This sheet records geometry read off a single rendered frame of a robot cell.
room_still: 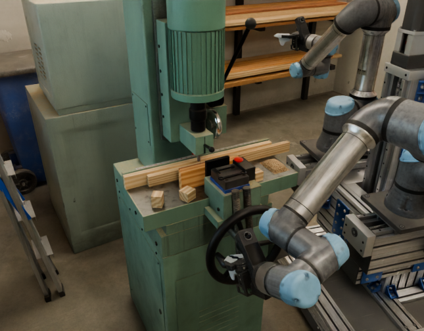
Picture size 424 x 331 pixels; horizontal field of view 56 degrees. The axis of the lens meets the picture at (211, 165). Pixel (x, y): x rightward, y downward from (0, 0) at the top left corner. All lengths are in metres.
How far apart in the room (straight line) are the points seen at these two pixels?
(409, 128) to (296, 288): 0.45
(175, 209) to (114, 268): 1.21
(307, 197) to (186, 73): 0.53
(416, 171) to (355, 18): 0.65
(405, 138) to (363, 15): 0.80
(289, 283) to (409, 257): 0.86
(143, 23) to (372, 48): 0.95
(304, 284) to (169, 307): 0.78
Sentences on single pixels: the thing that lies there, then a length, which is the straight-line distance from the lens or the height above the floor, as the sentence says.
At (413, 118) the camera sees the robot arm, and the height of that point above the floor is 1.28.
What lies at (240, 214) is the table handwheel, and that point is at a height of 0.95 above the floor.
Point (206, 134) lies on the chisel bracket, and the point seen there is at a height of 1.07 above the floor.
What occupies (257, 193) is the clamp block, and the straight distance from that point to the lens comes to 1.29.
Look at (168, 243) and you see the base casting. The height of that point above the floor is 0.76.
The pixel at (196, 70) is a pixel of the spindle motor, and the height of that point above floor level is 1.30.
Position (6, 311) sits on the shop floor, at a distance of 2.40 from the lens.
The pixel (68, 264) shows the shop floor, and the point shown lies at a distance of 2.54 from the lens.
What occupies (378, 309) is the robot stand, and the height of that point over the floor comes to 0.21.
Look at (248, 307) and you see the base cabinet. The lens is 1.79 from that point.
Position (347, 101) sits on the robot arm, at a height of 1.05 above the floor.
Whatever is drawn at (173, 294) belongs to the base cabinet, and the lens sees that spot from 1.51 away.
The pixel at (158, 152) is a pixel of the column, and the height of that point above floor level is 0.93.
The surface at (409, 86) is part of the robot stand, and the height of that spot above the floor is 1.20.
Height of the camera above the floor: 1.63
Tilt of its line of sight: 29 degrees down
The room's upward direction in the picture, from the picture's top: straight up
